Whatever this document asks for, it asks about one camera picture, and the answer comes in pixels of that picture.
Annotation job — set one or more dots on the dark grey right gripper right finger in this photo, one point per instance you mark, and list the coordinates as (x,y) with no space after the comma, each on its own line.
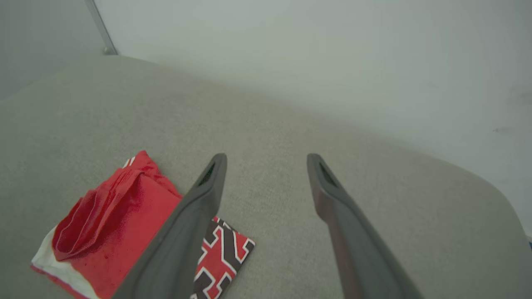
(361,257)

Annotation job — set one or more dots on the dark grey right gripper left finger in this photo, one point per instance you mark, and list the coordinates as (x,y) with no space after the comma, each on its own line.
(178,249)

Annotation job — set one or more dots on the red and white jersey shirt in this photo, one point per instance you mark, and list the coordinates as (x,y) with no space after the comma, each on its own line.
(112,232)

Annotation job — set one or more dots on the grey fabric sofa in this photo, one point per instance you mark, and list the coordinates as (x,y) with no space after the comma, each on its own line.
(270,137)

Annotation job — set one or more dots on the grey metal pole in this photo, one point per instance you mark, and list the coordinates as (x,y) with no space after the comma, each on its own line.
(101,25)

